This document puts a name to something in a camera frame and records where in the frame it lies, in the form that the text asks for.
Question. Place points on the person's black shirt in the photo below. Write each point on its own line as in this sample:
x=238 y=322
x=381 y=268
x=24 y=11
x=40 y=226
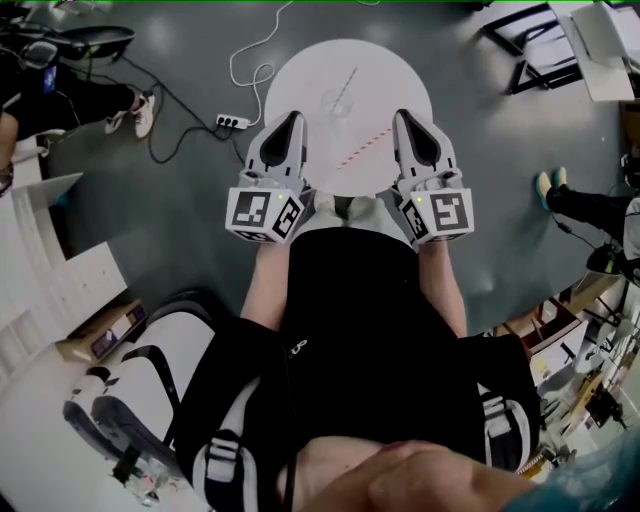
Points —
x=360 y=320

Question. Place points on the cardboard box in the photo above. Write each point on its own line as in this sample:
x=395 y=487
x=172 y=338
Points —
x=80 y=340

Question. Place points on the red striped straw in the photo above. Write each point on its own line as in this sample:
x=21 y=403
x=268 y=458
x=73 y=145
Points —
x=365 y=148

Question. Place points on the black frame white top table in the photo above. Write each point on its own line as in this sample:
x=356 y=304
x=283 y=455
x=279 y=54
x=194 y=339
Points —
x=605 y=75

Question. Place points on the person's grey trousers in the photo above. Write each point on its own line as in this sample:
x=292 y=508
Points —
x=372 y=215

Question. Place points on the round white side table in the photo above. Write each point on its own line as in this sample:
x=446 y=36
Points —
x=370 y=75

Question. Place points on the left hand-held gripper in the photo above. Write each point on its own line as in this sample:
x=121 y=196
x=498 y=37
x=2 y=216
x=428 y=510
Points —
x=255 y=212

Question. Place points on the person's chin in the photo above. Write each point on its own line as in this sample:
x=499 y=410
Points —
x=400 y=480

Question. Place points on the black green-trimmed oval object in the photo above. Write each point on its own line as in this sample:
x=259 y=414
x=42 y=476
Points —
x=90 y=37
x=602 y=260

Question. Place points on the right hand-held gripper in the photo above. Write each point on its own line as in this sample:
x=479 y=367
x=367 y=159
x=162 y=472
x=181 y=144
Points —
x=447 y=212

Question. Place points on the person's left forearm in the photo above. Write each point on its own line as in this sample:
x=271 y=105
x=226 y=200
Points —
x=267 y=290

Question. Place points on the white desk unit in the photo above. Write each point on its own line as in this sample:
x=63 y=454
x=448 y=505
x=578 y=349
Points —
x=45 y=260

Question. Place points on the white black office chair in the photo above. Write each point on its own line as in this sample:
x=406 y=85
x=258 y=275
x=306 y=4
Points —
x=145 y=360

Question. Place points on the person's right forearm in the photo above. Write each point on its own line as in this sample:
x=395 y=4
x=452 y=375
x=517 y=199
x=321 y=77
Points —
x=440 y=290

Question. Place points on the white power strip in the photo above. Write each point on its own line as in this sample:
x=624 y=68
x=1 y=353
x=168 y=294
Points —
x=232 y=121

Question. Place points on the clear plastic packaging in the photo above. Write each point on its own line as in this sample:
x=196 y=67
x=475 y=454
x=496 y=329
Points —
x=142 y=480

